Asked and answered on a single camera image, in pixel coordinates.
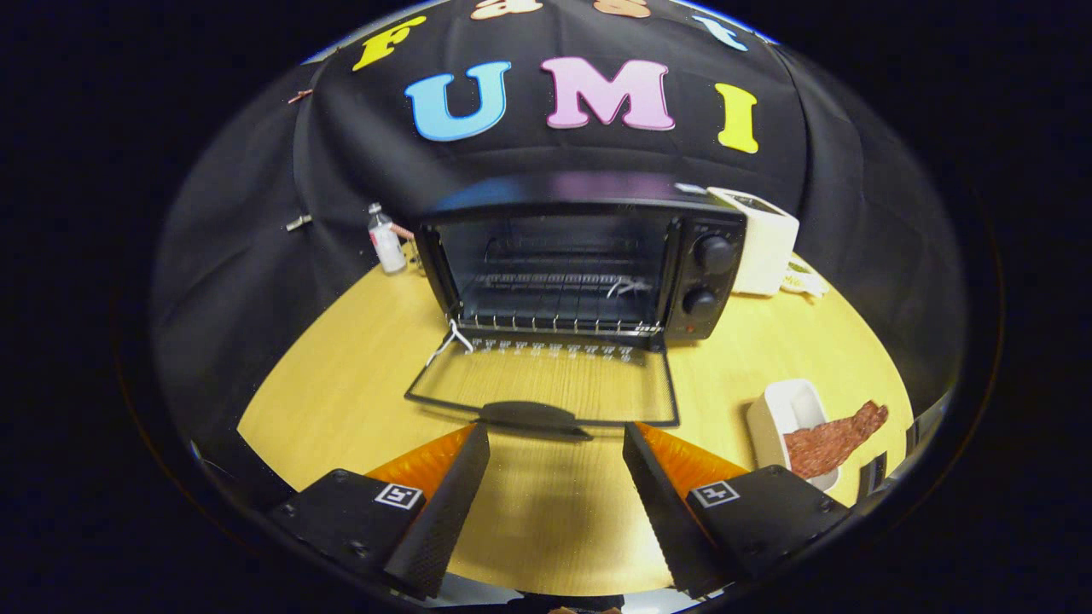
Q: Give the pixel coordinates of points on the small white dish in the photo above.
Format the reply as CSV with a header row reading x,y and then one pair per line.
x,y
804,280

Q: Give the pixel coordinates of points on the white toaster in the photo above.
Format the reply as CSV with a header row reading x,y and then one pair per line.
x,y
763,247

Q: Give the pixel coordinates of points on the red bacon strip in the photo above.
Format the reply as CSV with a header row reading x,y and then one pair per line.
x,y
832,439

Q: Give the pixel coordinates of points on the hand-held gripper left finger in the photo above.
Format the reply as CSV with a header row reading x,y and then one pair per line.
x,y
448,512

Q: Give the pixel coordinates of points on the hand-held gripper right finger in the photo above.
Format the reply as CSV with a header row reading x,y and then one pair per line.
x,y
661,503

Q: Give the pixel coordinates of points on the white ribbed tray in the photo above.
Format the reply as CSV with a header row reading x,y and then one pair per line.
x,y
789,405

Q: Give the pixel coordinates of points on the black toaster oven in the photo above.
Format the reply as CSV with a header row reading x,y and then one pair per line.
x,y
717,256

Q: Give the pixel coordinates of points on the pink clip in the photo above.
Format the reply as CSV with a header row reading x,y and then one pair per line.
x,y
300,95

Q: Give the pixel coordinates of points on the black backdrop cloth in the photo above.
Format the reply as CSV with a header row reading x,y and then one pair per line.
x,y
247,256

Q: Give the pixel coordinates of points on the silver clip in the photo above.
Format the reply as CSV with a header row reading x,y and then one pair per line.
x,y
299,223

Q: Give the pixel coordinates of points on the small clear bottle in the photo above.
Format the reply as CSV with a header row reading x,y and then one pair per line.
x,y
388,247

